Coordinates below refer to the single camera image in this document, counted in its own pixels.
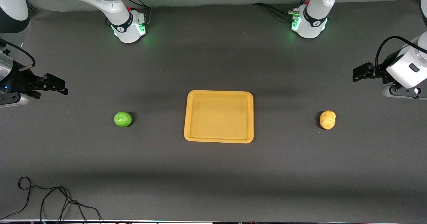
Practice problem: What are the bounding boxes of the yellow potato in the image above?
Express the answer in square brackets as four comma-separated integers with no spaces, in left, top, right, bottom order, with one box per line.
[320,110,337,130]

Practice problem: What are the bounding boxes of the green apple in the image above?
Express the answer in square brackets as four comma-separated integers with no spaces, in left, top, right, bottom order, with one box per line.
[114,111,132,128]

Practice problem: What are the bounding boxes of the yellow plastic tray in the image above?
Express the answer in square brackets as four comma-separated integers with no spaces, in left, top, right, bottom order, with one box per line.
[183,90,254,144]

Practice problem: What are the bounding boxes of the loose thin black cable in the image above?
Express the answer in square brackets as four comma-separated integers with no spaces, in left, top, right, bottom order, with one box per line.
[0,176,102,222]

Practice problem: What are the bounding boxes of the black left arm base cables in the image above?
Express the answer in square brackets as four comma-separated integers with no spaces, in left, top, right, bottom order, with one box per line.
[252,0,312,22]

